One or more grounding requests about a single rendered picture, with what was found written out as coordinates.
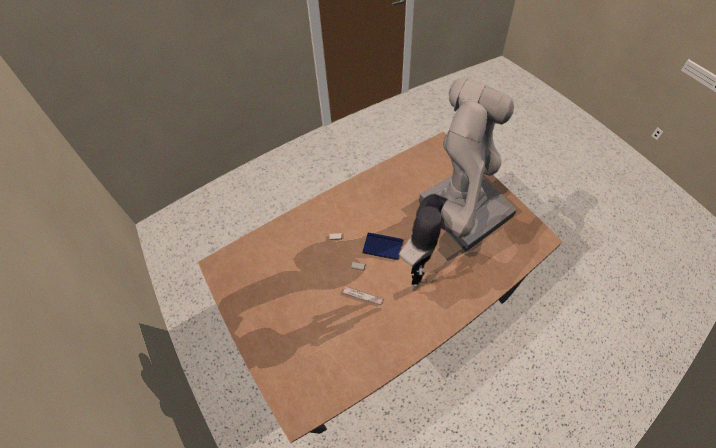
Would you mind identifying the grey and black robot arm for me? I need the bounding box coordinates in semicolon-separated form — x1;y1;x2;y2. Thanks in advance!
399;78;514;267

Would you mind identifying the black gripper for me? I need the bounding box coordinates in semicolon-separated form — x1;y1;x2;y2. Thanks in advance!
411;254;432;285

